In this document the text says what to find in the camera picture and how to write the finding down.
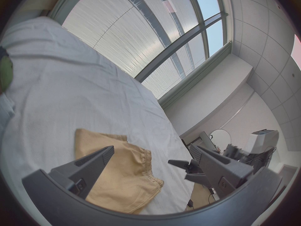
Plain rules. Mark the tan shorts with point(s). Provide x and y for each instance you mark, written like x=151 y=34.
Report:
x=122 y=178

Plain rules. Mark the dark grey garment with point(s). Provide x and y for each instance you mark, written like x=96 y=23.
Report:
x=2 y=51

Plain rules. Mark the ceiling light panel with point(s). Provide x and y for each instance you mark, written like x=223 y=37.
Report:
x=296 y=53

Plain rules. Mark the bed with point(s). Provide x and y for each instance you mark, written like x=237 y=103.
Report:
x=82 y=90

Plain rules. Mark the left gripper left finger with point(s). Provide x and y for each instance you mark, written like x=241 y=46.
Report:
x=82 y=173

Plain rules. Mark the grey-green curtain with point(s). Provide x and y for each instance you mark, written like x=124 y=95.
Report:
x=58 y=6

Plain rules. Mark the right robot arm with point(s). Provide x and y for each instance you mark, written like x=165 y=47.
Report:
x=263 y=142

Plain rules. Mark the green garment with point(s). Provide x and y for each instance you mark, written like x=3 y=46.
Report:
x=6 y=74

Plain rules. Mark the round white mirror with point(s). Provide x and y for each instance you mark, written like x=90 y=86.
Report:
x=222 y=138

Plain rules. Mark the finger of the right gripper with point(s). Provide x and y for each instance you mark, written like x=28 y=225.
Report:
x=182 y=165
x=197 y=179

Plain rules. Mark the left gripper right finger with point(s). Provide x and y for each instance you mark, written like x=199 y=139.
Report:
x=223 y=173

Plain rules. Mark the window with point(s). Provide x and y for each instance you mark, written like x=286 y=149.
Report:
x=141 y=32

